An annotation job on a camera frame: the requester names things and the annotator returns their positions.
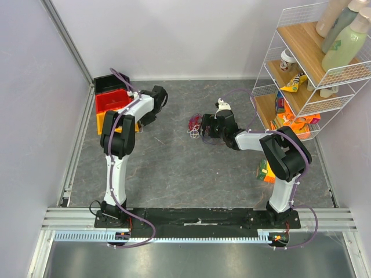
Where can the grey green bottle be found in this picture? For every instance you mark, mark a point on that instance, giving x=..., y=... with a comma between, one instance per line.
x=345, y=18

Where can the red plastic bin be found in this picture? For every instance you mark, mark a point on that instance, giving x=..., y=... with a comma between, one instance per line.
x=112, y=100

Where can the green lotion bottle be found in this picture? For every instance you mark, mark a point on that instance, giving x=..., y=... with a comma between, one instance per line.
x=348, y=43

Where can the white wire shelf rack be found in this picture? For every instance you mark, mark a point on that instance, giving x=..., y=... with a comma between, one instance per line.
x=296, y=31

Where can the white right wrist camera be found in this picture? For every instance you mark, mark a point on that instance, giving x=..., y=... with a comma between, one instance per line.
x=221, y=105

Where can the beige bottle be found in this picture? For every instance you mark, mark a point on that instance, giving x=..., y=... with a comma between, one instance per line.
x=331, y=13

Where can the small white bottle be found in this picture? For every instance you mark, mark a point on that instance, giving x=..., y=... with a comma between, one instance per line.
x=325, y=92

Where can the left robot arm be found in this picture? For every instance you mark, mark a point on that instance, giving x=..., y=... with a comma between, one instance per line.
x=118, y=140

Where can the yellow plastic bin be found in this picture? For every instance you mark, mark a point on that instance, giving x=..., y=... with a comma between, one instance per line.
x=100, y=121

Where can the black plastic bin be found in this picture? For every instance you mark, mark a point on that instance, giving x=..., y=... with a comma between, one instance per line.
x=107, y=83

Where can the green orange box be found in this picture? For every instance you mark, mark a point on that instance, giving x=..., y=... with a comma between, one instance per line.
x=264, y=172

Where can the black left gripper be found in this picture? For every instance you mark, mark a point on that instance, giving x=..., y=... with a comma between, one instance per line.
x=145, y=122

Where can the orange snack boxes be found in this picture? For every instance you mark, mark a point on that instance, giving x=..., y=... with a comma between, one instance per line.
x=305, y=127

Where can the yellow snack bag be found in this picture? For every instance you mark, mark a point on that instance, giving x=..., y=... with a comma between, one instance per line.
x=293, y=85

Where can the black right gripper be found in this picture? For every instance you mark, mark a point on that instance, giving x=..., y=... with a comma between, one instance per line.
x=209, y=125

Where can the slotted cable duct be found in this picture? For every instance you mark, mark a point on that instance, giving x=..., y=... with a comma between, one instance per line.
x=118, y=237

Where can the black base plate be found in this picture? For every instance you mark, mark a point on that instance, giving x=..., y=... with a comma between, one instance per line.
x=215, y=222

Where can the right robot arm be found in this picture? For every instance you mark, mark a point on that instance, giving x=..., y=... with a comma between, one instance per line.
x=287, y=156

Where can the paper coffee cup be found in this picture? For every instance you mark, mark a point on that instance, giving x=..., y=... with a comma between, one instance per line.
x=287, y=62

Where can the colourful small carton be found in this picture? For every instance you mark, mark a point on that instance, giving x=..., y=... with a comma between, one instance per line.
x=279, y=103

